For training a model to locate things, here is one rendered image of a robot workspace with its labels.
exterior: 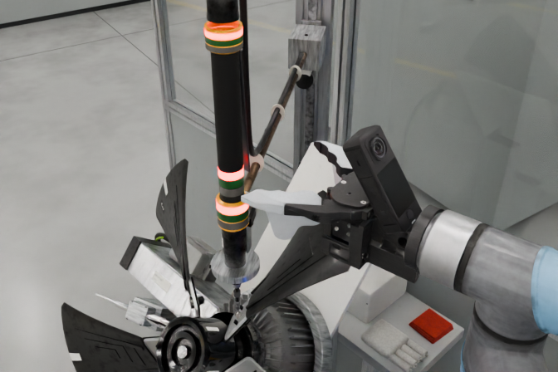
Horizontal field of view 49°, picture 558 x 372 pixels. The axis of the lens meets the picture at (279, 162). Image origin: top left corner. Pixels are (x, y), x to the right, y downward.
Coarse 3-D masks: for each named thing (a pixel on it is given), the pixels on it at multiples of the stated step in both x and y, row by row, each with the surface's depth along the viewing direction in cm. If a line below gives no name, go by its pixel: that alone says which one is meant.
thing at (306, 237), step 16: (320, 192) 110; (320, 224) 103; (304, 240) 104; (320, 240) 99; (288, 256) 105; (304, 256) 100; (320, 256) 96; (272, 272) 106; (288, 272) 100; (304, 272) 97; (320, 272) 94; (336, 272) 92; (256, 288) 108; (272, 288) 101; (288, 288) 97; (304, 288) 95; (256, 304) 102
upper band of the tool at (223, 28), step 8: (208, 24) 71; (216, 24) 71; (224, 24) 72; (232, 24) 72; (240, 24) 70; (216, 32) 68; (224, 32) 68; (232, 32) 68; (216, 40) 68; (224, 40) 68
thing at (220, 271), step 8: (248, 192) 88; (248, 224) 87; (248, 232) 88; (248, 240) 89; (248, 248) 90; (216, 256) 90; (248, 256) 90; (256, 256) 90; (216, 264) 88; (224, 264) 88; (248, 264) 88; (256, 264) 88; (216, 272) 87; (224, 272) 87; (232, 272) 87; (240, 272) 87; (248, 272) 87; (256, 272) 88; (224, 280) 86; (232, 280) 86; (240, 280) 86; (248, 280) 87
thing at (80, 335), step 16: (64, 304) 124; (64, 320) 125; (80, 320) 122; (96, 320) 119; (80, 336) 123; (96, 336) 120; (112, 336) 117; (128, 336) 115; (80, 352) 125; (96, 352) 122; (112, 352) 119; (128, 352) 117; (144, 352) 115; (80, 368) 126; (96, 368) 124; (112, 368) 122; (128, 368) 120; (144, 368) 118
